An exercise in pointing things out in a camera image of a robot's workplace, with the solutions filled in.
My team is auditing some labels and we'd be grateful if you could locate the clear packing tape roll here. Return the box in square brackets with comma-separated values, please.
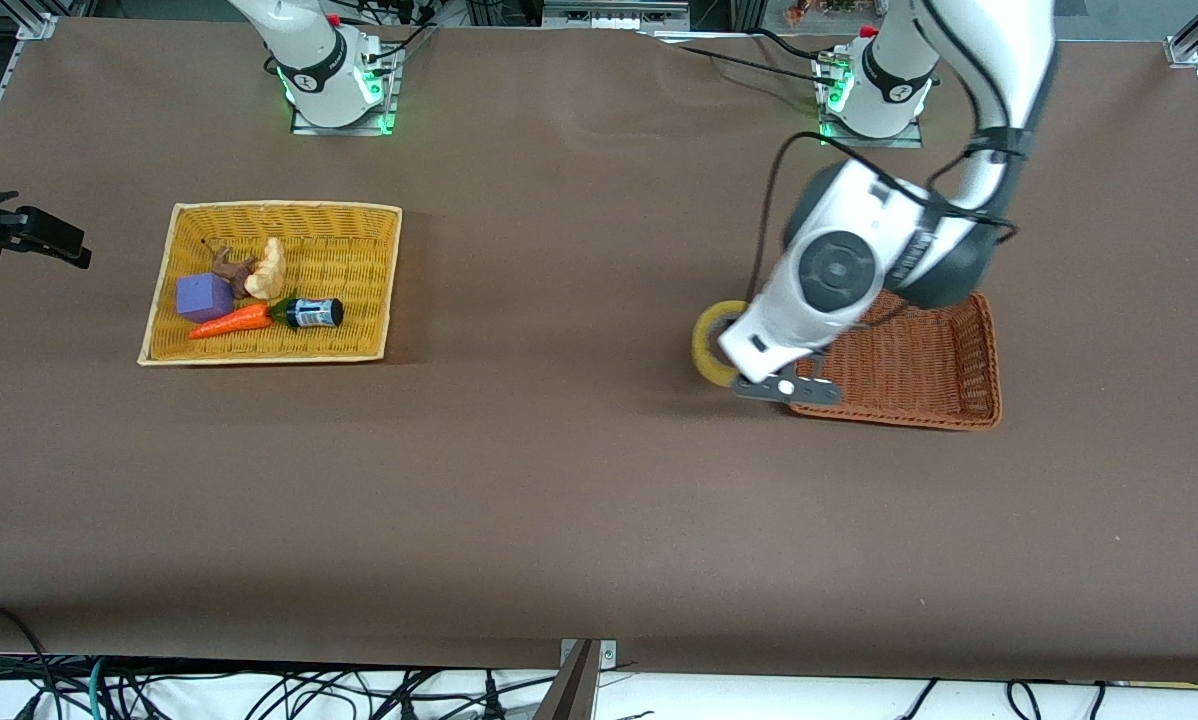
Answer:
[692, 299, 752, 389]

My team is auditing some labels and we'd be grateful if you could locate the brown wicker basket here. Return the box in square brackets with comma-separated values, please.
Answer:
[787, 290, 1003, 432]

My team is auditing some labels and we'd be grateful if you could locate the purple foam cube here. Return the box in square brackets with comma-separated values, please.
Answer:
[176, 273, 236, 324]

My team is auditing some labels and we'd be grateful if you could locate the brown toy lion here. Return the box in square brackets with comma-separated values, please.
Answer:
[203, 238, 258, 299]

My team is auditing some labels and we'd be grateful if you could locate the orange toy carrot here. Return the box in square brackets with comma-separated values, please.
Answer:
[187, 297, 300, 341]

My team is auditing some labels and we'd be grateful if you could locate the toy bread croissant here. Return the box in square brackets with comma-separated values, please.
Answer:
[244, 237, 288, 301]

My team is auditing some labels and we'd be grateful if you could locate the small bottle blue label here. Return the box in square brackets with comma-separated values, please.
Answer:
[284, 297, 345, 330]

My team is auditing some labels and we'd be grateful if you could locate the yellow wicker basket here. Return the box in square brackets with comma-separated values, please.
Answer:
[137, 200, 404, 368]

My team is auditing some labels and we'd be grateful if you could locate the gray background equipment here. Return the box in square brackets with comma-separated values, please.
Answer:
[542, 0, 690, 31]

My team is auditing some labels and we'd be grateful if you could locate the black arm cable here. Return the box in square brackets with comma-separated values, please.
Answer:
[749, 130, 1020, 301]

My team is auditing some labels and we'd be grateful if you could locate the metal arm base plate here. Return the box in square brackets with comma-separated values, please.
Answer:
[817, 55, 926, 150]
[289, 45, 402, 137]

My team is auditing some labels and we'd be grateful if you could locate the black tabletop cable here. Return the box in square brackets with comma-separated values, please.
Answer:
[649, 30, 840, 83]

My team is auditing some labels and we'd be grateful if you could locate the metal table edge bracket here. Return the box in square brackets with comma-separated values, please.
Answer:
[534, 638, 618, 720]

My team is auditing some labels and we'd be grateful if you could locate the black floor cable loop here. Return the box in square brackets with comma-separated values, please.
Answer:
[0, 602, 60, 720]

